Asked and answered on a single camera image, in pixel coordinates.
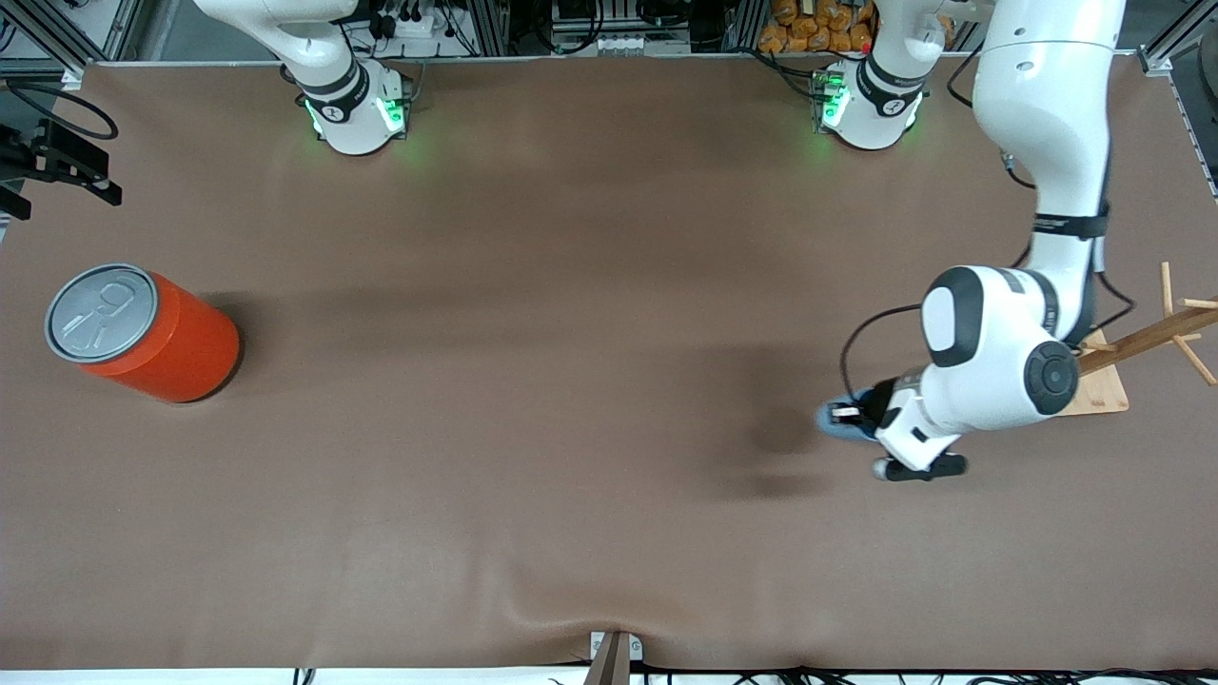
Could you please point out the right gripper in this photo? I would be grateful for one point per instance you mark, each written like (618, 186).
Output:
(59, 163)

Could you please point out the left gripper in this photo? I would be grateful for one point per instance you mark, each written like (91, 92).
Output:
(877, 403)

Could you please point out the orange can with silver lid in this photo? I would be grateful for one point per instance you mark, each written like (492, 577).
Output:
(181, 352)

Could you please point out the metal table edge bracket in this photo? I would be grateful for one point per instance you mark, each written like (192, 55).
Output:
(598, 647)

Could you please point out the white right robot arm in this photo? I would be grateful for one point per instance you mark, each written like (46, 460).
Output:
(352, 124)

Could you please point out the brown table mat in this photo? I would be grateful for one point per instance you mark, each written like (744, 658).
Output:
(476, 428)

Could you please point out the wooden cup rack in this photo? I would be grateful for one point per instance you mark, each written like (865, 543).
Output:
(1104, 390)

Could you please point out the white power strip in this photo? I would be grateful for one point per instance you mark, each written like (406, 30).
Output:
(414, 27)

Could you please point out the brown wooden strip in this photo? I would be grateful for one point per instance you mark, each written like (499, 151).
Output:
(609, 668)

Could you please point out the aluminium frame rail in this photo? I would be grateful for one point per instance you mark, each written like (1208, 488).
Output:
(1156, 59)
(43, 43)

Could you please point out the white socket bar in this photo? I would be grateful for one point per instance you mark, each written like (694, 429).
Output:
(618, 44)

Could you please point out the light blue cup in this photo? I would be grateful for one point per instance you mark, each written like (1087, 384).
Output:
(842, 433)

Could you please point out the orange snack packets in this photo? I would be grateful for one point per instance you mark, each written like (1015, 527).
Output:
(818, 29)

